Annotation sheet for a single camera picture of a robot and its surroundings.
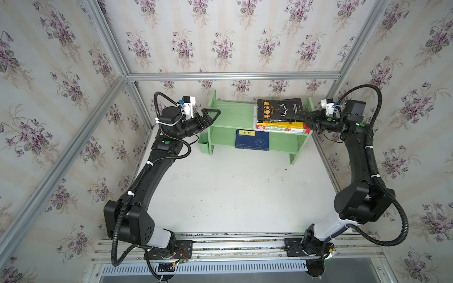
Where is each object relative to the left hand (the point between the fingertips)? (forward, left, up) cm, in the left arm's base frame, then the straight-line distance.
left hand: (216, 115), depth 69 cm
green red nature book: (+1, -40, -10) cm, 41 cm away
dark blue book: (+10, -19, -26) cm, 33 cm away
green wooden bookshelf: (+17, -12, -15) cm, 26 cm away
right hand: (+3, -40, -4) cm, 40 cm away
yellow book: (+3, -36, -8) cm, 37 cm away
